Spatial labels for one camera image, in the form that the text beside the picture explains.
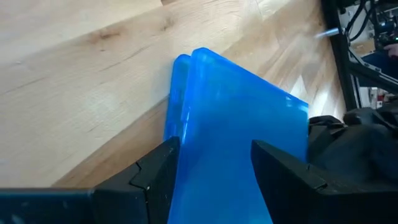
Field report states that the blue case with printed cover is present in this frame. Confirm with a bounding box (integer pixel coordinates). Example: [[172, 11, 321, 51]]
[[162, 47, 310, 224]]

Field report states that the person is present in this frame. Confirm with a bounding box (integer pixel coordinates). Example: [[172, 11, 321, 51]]
[[360, 42, 398, 80]]

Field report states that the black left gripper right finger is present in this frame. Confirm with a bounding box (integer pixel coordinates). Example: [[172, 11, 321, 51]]
[[251, 139, 398, 224]]

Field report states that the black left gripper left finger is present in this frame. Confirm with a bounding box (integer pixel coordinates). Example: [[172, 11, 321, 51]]
[[93, 136, 182, 224]]

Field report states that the black aluminium table frame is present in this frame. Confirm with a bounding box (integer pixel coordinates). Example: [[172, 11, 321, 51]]
[[321, 0, 398, 111]]

